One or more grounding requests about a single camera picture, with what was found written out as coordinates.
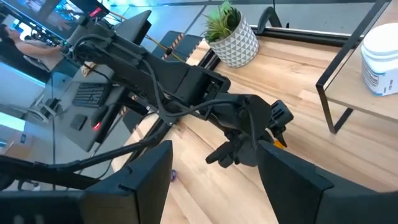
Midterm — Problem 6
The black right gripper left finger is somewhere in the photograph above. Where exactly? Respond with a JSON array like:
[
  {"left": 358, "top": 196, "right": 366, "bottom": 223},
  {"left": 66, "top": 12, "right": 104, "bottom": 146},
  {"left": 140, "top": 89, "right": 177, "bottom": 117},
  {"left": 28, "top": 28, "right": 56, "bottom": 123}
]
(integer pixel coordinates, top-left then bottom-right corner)
[{"left": 79, "top": 139, "right": 174, "bottom": 224}]

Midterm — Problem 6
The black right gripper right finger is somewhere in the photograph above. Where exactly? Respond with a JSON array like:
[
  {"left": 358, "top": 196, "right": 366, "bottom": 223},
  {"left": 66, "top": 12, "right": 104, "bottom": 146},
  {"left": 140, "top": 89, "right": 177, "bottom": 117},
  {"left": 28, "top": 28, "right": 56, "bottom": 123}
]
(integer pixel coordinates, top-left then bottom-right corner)
[{"left": 256, "top": 139, "right": 335, "bottom": 224}]

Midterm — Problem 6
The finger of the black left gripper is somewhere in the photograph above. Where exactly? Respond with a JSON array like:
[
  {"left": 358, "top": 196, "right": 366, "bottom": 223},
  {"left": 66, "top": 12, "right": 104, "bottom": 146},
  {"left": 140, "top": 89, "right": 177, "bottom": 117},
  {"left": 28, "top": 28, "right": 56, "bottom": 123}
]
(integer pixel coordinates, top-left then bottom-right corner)
[
  {"left": 205, "top": 140, "right": 242, "bottom": 169},
  {"left": 268, "top": 99, "right": 295, "bottom": 149}
]

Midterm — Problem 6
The white medicine bottle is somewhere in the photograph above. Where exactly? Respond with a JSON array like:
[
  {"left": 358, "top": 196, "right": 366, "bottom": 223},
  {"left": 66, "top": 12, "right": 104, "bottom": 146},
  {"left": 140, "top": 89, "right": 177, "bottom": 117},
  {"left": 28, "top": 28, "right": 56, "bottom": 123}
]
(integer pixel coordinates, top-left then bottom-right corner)
[{"left": 360, "top": 22, "right": 398, "bottom": 97}]

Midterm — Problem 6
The green plant white patterned pot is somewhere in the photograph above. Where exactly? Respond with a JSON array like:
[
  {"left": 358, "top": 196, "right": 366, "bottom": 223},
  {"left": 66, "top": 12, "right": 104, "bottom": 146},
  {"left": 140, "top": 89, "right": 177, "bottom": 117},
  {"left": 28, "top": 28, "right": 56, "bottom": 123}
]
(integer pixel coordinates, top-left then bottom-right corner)
[{"left": 203, "top": 0, "right": 260, "bottom": 69}]

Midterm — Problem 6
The black computer mouse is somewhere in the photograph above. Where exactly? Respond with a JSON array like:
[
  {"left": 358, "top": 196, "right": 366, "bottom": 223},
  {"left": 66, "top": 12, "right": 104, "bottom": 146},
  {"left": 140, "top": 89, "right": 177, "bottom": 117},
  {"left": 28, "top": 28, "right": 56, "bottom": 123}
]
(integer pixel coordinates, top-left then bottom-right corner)
[{"left": 90, "top": 104, "right": 110, "bottom": 132}]

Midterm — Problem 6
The gray desk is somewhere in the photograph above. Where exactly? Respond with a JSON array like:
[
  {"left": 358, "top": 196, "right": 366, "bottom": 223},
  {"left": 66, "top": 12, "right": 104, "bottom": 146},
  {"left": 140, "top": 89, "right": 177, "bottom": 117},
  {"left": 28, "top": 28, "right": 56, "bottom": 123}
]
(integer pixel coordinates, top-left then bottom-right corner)
[{"left": 24, "top": 63, "right": 128, "bottom": 153}]

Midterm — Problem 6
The small black desk device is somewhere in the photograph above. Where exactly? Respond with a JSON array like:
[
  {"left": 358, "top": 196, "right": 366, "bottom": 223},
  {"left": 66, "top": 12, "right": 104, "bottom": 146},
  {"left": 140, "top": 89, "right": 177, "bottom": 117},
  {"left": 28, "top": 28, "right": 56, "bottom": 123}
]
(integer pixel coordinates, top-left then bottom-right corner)
[{"left": 70, "top": 114, "right": 88, "bottom": 131}]

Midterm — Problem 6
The black hazard striped mat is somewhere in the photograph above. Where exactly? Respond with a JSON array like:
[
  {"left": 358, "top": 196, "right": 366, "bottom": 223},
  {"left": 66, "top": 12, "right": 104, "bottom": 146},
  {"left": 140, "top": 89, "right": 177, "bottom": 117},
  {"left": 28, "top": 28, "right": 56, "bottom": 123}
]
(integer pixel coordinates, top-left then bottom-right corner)
[{"left": 152, "top": 30, "right": 205, "bottom": 63}]

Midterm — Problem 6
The black keyboard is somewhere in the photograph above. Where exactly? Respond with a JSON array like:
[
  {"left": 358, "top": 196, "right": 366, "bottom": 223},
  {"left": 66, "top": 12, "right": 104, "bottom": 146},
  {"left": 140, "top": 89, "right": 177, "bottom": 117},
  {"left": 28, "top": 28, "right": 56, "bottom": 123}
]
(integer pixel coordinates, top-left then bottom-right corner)
[{"left": 72, "top": 83, "right": 108, "bottom": 108}]

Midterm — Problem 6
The dark flat monitor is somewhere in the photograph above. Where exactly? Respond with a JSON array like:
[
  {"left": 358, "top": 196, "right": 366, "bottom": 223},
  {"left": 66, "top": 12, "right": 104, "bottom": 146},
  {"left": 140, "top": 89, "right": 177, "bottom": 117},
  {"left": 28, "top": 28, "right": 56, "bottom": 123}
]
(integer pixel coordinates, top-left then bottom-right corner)
[{"left": 115, "top": 9, "right": 153, "bottom": 46}]

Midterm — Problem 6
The person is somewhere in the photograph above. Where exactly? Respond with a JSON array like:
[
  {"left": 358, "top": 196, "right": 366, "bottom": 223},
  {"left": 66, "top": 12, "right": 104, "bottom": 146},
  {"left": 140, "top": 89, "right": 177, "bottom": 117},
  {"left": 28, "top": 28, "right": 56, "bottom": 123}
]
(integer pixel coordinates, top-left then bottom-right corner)
[{"left": 0, "top": 24, "right": 68, "bottom": 74}]

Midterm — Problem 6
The lit computer monitor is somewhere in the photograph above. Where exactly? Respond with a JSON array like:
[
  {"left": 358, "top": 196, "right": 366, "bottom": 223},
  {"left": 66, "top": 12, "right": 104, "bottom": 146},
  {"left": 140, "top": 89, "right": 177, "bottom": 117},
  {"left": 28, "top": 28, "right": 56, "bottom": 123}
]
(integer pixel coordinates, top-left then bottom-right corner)
[{"left": 0, "top": 0, "right": 110, "bottom": 40}]

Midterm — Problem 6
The wooden shelf black metal frame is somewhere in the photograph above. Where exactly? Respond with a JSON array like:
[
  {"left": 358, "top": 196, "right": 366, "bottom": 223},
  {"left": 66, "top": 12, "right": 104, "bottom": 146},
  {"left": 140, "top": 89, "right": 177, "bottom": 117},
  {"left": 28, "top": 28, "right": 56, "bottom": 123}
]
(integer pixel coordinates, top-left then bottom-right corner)
[{"left": 315, "top": 0, "right": 398, "bottom": 135}]

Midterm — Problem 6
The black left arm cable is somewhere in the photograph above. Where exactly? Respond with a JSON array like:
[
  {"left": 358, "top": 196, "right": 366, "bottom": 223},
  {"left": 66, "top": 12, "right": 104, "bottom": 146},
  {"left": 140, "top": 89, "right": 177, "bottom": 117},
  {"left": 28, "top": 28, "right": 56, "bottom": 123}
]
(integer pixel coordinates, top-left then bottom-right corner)
[{"left": 141, "top": 57, "right": 246, "bottom": 121}]

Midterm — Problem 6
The yellow cable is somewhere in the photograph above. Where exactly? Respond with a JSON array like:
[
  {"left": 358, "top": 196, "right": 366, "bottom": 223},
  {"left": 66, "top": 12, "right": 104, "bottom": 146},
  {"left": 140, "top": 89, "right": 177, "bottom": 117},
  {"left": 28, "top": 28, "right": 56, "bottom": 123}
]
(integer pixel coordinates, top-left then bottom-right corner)
[{"left": 143, "top": 32, "right": 187, "bottom": 63}]

